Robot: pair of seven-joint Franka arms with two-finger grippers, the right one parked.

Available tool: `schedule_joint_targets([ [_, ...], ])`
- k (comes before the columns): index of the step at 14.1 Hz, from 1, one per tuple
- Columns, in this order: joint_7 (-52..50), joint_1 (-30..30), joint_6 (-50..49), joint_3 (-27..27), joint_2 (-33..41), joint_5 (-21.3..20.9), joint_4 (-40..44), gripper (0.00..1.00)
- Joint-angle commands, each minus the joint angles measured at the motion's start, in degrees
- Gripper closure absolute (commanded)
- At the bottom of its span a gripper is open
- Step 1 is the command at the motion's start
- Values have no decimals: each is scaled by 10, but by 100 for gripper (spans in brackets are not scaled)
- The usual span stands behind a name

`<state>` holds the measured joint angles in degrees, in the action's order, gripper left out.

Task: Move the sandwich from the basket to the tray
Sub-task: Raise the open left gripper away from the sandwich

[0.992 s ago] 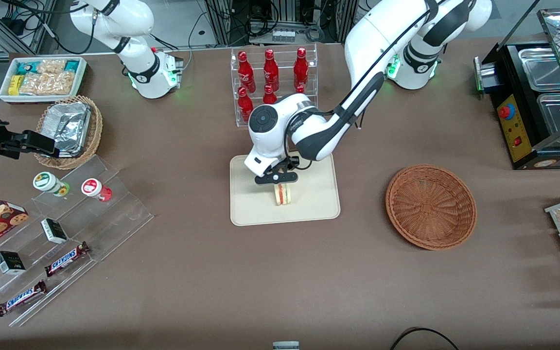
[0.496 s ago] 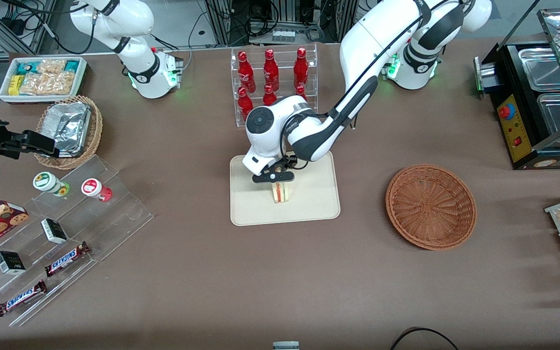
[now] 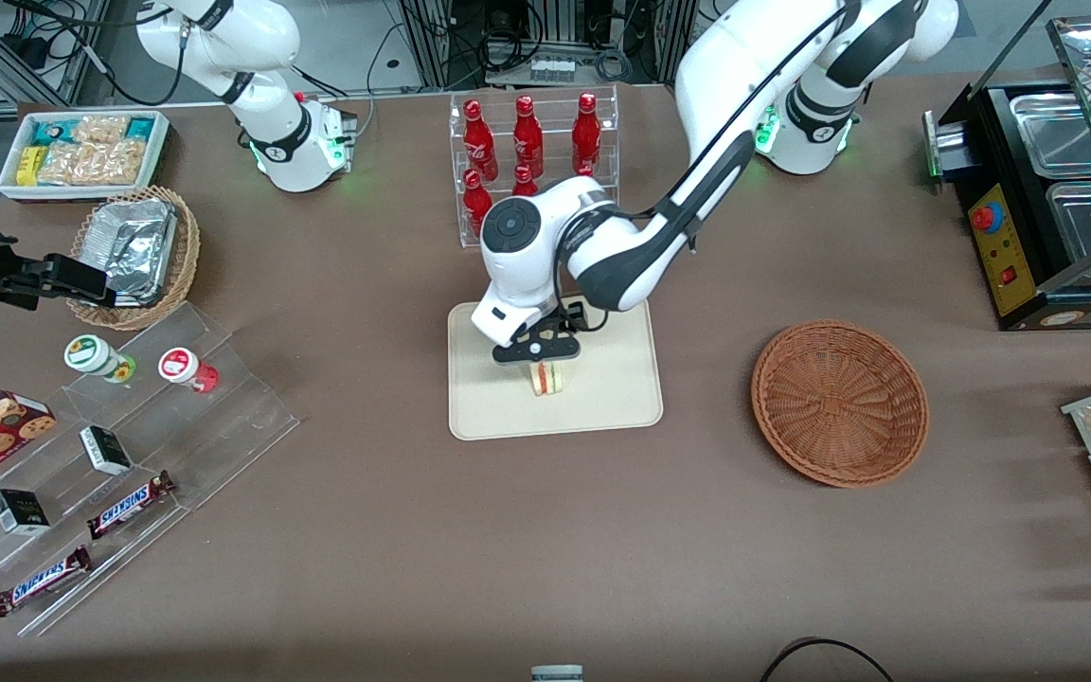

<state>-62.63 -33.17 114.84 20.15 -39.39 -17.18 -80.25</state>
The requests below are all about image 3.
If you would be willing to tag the triangular sandwich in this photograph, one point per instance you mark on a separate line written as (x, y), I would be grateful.
(547, 381)

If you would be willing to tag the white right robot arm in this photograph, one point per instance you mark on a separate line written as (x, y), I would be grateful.
(271, 104)

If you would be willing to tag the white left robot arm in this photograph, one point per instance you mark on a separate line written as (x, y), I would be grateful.
(621, 246)

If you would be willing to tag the beige rectangular tray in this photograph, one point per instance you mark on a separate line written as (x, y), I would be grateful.
(612, 379)

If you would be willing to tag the silver foil tray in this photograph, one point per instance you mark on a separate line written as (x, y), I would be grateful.
(134, 246)

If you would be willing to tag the light tan wicker basket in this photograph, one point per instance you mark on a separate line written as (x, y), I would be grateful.
(187, 256)

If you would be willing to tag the brown round wicker basket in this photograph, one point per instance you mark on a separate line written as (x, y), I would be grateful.
(839, 403)

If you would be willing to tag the green lid snack cup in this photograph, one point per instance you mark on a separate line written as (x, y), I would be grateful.
(91, 354)

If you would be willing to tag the yellow snack packet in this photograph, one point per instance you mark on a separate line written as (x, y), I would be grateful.
(27, 167)

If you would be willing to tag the large clear cracker bag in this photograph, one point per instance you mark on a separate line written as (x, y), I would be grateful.
(91, 164)

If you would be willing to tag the red lid snack cup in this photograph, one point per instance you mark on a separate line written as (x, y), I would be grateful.
(181, 366)

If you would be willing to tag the teal snack packet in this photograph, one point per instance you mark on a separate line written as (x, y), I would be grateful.
(51, 132)
(140, 128)

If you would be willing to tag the small clear cracker bag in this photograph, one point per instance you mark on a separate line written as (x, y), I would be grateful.
(100, 129)

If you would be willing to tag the red cola bottle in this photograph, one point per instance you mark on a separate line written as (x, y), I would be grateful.
(478, 137)
(585, 170)
(524, 178)
(586, 133)
(473, 201)
(527, 137)

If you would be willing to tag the white plastic snack bin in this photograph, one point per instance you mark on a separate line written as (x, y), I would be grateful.
(162, 142)

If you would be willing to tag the small black white box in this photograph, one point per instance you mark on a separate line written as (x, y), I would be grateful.
(19, 512)
(105, 451)

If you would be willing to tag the clear acrylic step display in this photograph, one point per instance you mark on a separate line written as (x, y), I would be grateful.
(223, 417)

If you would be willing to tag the brown snickers bar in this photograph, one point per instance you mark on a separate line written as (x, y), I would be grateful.
(41, 581)
(129, 506)

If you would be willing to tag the clear acrylic bottle rack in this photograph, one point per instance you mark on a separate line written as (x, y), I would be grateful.
(555, 114)

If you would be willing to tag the white power strip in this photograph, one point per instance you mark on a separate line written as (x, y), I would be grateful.
(553, 69)

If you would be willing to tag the small grey device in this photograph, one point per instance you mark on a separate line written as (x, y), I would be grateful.
(557, 673)

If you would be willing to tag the black food warmer machine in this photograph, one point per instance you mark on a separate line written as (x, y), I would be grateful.
(1010, 275)

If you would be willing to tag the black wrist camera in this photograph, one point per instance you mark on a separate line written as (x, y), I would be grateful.
(585, 316)

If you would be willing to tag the aluminium frame rack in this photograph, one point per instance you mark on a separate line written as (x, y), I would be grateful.
(432, 43)

